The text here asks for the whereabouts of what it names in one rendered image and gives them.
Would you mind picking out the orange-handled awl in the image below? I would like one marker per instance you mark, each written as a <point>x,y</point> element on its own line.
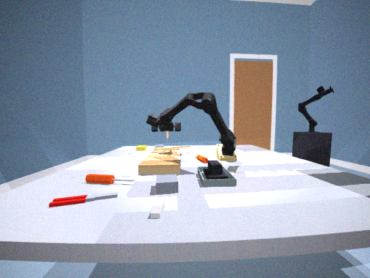
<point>202,159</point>
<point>103,179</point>

